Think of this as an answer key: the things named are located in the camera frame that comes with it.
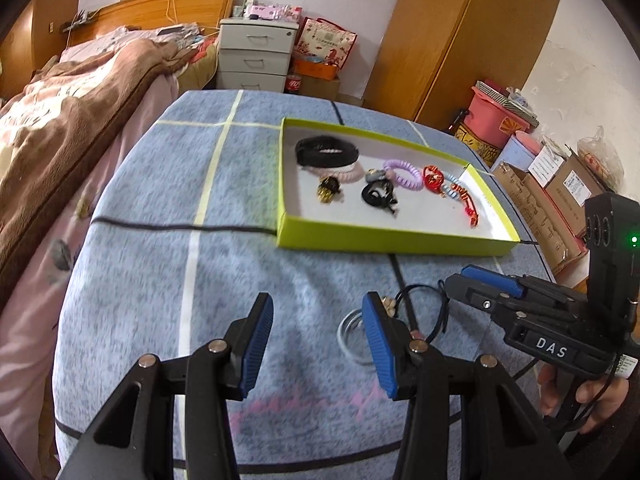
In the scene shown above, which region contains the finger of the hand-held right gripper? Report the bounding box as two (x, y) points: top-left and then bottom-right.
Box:
(460, 265), (587, 307)
(444, 274), (522, 319)

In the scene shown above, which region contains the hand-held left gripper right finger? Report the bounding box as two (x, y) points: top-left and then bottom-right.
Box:
(361, 291), (571, 480)

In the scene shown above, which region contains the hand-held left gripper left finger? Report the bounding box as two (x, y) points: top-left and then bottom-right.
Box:
(56, 291), (275, 480)

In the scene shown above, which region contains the clear bangle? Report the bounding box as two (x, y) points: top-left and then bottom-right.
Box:
(336, 309), (381, 367)

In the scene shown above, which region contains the black cord necklace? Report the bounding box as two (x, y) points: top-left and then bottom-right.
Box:
(382, 284), (448, 346)

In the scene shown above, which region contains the red cord bracelet gold charm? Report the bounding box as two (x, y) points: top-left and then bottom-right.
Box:
(447, 184), (482, 229)

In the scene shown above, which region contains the light blue spiral hair tie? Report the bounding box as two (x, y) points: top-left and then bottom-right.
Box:
(440, 172), (467, 201)

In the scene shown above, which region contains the green cardboard tray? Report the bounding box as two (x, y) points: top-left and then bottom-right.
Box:
(276, 117), (521, 257)

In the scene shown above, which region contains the red knotted bracelet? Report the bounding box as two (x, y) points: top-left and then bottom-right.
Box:
(421, 165), (447, 196)

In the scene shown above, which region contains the purple spiral hair tie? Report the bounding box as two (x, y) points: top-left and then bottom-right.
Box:
(383, 158), (423, 191)

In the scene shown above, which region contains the black hair tie with bead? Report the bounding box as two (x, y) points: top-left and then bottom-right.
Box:
(361, 169), (401, 219)

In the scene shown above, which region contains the pink spiral hair tie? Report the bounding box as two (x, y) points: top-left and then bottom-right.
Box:
(309, 162), (363, 184)

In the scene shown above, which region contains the black bracelet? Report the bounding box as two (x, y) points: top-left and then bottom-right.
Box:
(295, 136), (360, 170)

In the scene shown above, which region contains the person's right hand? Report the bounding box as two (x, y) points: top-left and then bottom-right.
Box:
(539, 361), (640, 434)

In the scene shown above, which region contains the large cardboard box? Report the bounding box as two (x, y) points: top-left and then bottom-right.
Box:
(492, 160), (590, 272)

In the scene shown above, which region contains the cardboard box with label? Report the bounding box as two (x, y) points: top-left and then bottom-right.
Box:
(545, 152), (612, 209)

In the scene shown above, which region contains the blue patterned bedspread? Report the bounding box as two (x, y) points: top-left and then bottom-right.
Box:
(52, 89), (558, 480)

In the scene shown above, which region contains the white carton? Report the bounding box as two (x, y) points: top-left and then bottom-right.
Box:
(527, 147), (571, 187)

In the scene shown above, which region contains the clear plastic bag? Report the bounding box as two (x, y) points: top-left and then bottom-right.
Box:
(577, 125), (626, 192)

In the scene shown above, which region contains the light blue box pink lid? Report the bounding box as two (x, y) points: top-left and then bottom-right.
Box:
(500, 131), (546, 172)

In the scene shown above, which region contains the yellow floral box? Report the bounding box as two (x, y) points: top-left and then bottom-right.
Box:
(455, 122), (506, 166)

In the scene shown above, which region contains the pink plastic bin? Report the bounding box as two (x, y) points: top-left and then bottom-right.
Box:
(467, 85), (531, 149)

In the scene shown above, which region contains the striped flat box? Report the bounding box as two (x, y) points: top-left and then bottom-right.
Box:
(475, 80), (540, 129)

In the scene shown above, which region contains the bed with brown blanket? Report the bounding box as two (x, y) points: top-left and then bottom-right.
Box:
(0, 27), (201, 476)

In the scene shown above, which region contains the wooden wardrobe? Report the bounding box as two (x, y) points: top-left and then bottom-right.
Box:
(0, 0), (87, 101)
(362, 0), (568, 133)

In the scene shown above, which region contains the small cardboard box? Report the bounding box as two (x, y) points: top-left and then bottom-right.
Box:
(300, 76), (342, 102)

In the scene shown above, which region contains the orange box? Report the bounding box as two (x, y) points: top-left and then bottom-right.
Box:
(292, 57), (341, 81)

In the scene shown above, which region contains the brown blanket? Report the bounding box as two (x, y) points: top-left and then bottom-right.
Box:
(0, 37), (181, 301)

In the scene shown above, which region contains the white drawer cabinet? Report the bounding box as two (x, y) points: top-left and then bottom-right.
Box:
(216, 17), (300, 93)

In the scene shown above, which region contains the red patterned gift bag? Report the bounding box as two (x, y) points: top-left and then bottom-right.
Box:
(295, 16), (358, 68)

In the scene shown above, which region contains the patterned pillow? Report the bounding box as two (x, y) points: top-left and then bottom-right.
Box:
(177, 22), (221, 91)

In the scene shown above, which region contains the wooden headboard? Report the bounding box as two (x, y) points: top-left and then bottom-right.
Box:
(62, 0), (238, 48)

